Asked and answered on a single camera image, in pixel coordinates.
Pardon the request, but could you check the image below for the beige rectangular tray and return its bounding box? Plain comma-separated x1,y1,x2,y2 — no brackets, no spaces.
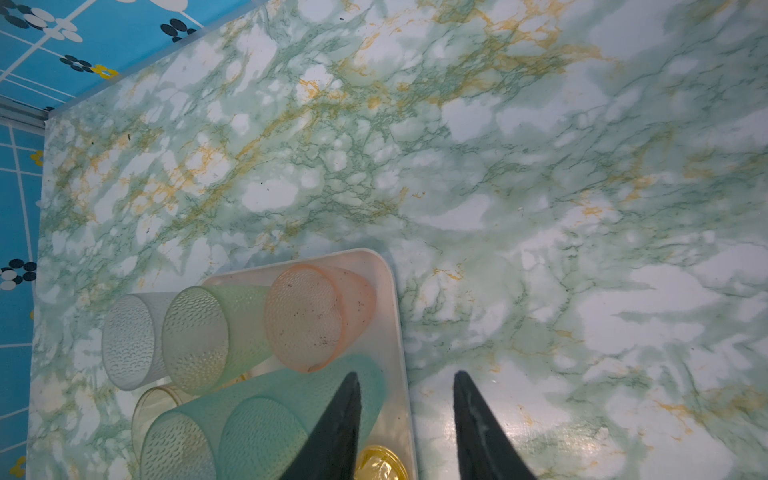
203,248,419,479

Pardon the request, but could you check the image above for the yellow clear tall glass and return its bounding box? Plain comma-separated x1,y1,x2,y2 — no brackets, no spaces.
354,445,409,480

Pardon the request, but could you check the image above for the amber short glass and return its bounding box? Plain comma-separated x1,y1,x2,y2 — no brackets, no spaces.
131,383,198,460

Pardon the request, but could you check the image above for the light green textured cup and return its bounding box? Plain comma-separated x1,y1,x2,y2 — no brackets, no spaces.
162,285,272,395

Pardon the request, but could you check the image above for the clear frosted textured cup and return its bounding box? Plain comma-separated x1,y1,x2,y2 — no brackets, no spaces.
102,292,176,391

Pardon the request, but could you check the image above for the teal textured cup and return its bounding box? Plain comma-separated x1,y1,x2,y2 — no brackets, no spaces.
139,369,299,479
218,355,387,479

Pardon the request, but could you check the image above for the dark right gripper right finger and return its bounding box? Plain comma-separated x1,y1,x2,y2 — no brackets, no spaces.
453,371,536,480

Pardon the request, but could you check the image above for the pink textured cup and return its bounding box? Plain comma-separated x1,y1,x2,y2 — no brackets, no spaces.
264,264,377,373

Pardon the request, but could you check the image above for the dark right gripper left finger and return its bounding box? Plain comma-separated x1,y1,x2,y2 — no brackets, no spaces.
281,372,362,479

